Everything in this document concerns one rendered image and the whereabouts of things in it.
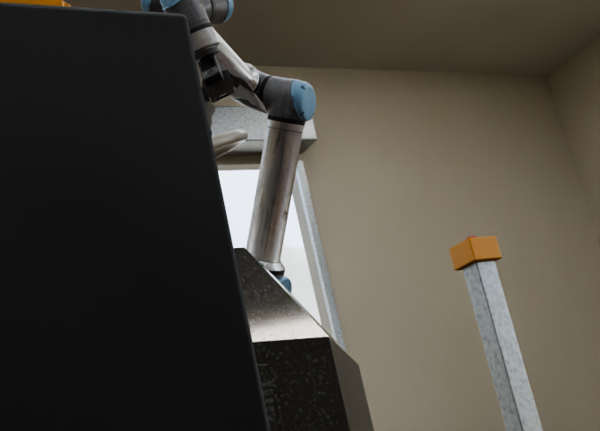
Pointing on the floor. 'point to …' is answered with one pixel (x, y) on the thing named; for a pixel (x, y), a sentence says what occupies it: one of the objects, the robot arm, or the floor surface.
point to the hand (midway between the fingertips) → (238, 127)
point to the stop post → (496, 331)
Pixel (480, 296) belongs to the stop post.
